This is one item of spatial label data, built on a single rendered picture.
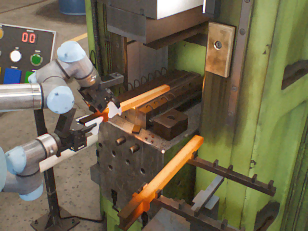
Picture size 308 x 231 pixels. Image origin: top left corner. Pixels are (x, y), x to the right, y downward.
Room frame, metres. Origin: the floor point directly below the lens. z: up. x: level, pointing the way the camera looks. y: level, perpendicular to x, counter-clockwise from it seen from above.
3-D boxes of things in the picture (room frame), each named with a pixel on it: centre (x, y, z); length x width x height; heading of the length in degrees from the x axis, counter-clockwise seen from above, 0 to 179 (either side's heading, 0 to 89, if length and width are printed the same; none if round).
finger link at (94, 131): (1.17, 0.21, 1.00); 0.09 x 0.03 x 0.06; 135
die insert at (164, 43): (1.52, -0.08, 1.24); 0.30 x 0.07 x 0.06; 138
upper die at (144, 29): (1.51, -0.04, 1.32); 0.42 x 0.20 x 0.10; 138
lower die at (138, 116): (1.51, -0.04, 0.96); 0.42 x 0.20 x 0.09; 138
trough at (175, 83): (1.49, -0.06, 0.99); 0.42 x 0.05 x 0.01; 138
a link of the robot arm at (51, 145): (1.05, 0.34, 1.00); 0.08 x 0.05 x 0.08; 48
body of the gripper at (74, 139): (1.11, 0.29, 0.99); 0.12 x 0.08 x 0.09; 138
